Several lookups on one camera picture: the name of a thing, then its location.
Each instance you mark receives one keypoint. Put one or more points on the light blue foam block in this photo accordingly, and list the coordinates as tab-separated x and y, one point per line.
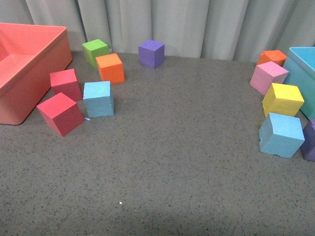
98	99
281	135

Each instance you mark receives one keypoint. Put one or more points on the purple foam block at back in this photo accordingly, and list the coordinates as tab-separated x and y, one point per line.
151	53

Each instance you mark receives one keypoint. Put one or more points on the purple foam block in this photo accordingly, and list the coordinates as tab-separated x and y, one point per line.
151	53
308	147

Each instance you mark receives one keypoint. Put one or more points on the orange foam block near green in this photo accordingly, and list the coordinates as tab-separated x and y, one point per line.
110	68

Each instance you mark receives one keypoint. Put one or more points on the red foam block front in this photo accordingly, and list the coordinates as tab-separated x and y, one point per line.
61	113

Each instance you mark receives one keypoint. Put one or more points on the red foam block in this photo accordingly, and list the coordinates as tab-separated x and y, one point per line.
66	82
61	113

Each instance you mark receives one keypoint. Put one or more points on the red foam block rear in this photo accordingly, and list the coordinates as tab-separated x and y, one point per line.
66	82

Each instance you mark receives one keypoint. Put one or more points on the grey curtain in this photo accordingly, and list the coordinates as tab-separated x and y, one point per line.
216	29

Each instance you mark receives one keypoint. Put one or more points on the pink foam block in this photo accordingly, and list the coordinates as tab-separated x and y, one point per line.
267	73

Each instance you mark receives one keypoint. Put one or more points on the yellow foam block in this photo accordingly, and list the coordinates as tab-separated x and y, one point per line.
282	99

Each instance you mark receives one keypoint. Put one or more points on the orange foam block near bin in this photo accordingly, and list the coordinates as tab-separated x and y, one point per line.
275	56

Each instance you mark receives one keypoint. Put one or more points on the pink plastic bin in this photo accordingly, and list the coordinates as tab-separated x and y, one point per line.
28	54

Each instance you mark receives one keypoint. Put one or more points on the blue plastic bin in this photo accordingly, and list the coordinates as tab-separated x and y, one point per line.
300	63

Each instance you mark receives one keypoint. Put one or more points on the purple foam block front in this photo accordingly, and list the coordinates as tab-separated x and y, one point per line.
308	147

